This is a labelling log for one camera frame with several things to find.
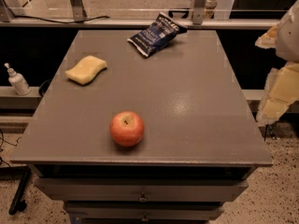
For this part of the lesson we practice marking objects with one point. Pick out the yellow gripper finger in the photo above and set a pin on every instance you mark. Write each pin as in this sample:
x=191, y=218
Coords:
x=268, y=39
x=281, y=90

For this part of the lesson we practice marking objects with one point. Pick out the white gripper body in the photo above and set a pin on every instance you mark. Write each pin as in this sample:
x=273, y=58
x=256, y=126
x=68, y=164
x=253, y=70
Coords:
x=289, y=37

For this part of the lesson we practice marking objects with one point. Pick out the yellow sponge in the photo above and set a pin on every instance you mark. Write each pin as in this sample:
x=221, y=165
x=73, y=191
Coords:
x=86, y=69

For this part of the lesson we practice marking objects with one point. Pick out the red apple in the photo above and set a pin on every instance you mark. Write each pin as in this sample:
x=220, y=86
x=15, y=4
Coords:
x=127, y=129

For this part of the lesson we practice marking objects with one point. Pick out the blue chip bag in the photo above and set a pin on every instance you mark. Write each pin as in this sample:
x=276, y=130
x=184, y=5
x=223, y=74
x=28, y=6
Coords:
x=157, y=36

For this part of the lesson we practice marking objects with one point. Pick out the grey drawer cabinet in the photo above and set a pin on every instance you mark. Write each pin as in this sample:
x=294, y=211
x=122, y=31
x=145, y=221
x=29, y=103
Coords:
x=200, y=143

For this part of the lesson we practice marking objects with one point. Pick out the white pump bottle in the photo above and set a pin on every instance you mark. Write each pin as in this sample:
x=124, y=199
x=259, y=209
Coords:
x=17, y=81

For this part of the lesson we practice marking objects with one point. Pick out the black stand leg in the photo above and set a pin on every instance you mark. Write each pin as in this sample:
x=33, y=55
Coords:
x=18, y=204

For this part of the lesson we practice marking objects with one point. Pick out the metal frame post right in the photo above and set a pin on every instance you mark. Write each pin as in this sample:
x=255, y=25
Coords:
x=198, y=11

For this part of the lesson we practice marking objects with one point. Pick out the metal frame post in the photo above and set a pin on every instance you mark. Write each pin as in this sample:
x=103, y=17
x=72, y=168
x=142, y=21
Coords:
x=198, y=11
x=79, y=12

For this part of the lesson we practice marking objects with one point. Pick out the metal frame post left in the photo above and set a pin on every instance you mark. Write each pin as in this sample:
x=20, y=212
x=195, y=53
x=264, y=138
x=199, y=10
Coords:
x=79, y=12

